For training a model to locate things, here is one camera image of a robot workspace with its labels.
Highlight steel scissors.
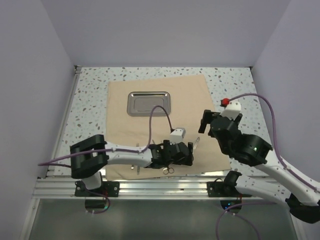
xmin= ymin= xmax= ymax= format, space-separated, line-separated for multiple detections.
xmin=162 ymin=167 xmax=175 ymax=175

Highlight beige cloth wrap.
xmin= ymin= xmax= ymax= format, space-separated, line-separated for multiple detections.
xmin=105 ymin=75 xmax=231 ymax=176

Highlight steel instrument tray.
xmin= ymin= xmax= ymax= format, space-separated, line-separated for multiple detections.
xmin=127 ymin=91 xmax=171 ymax=117

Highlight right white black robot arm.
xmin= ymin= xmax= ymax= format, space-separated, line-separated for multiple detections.
xmin=198 ymin=110 xmax=320 ymax=224

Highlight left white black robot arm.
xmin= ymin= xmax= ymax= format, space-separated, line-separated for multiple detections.
xmin=69 ymin=134 xmax=194 ymax=197

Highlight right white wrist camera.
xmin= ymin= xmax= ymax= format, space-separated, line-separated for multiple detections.
xmin=220 ymin=98 xmax=242 ymax=120

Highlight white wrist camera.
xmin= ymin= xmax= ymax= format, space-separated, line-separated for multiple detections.
xmin=169 ymin=127 xmax=186 ymax=145
xmin=220 ymin=98 xmax=242 ymax=120

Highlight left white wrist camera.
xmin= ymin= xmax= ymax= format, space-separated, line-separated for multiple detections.
xmin=169 ymin=127 xmax=186 ymax=145

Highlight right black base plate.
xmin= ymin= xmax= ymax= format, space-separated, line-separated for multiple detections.
xmin=206 ymin=178 xmax=242 ymax=198

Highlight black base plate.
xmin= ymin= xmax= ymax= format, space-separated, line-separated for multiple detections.
xmin=206 ymin=178 xmax=242 ymax=198
xmin=74 ymin=181 xmax=120 ymax=198

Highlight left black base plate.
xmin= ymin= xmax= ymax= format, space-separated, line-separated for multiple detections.
xmin=74 ymin=181 xmax=120 ymax=198

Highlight aluminium left side rail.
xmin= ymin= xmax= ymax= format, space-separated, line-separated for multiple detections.
xmin=46 ymin=65 xmax=82 ymax=178

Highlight aluminium rail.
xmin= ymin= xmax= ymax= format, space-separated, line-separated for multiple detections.
xmin=46 ymin=65 xmax=82 ymax=178
xmin=31 ymin=175 xmax=224 ymax=200

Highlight aluminium front rail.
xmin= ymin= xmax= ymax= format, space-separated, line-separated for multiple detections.
xmin=31 ymin=175 xmax=224 ymax=200

